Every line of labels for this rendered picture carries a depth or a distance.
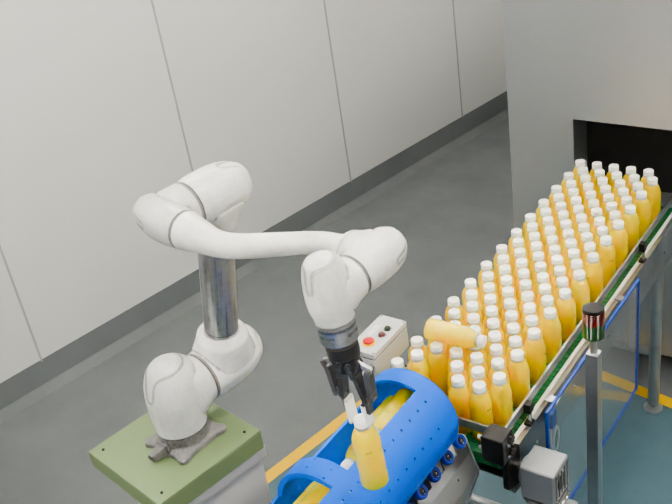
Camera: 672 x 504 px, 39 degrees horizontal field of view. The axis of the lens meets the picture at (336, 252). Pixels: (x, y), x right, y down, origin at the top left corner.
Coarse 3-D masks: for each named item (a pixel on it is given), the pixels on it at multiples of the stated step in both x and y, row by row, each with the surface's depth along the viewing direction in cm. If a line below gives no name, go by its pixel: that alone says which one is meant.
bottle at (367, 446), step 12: (360, 432) 221; (372, 432) 221; (360, 444) 221; (372, 444) 221; (360, 456) 223; (372, 456) 222; (384, 456) 227; (360, 468) 225; (372, 468) 224; (384, 468) 226; (360, 480) 229; (372, 480) 226; (384, 480) 227
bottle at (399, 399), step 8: (400, 392) 269; (408, 392) 269; (392, 400) 266; (400, 400) 266; (384, 408) 264; (392, 408) 263; (376, 416) 262; (384, 416) 261; (392, 416) 261; (376, 424) 260; (384, 424) 260
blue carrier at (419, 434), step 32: (384, 384) 276; (416, 384) 263; (416, 416) 256; (448, 416) 263; (320, 448) 264; (384, 448) 246; (416, 448) 252; (448, 448) 269; (288, 480) 244; (320, 480) 236; (352, 480) 237; (416, 480) 252
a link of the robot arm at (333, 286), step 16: (320, 256) 200; (336, 256) 200; (304, 272) 200; (320, 272) 198; (336, 272) 199; (352, 272) 203; (304, 288) 201; (320, 288) 199; (336, 288) 199; (352, 288) 202; (368, 288) 207; (320, 304) 200; (336, 304) 200; (352, 304) 203; (320, 320) 203; (336, 320) 203
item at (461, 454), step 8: (456, 448) 280; (464, 448) 282; (456, 456) 279; (464, 456) 281; (456, 464) 278; (448, 472) 275; (440, 480) 272; (448, 480) 274; (432, 488) 269; (440, 488) 271; (432, 496) 268
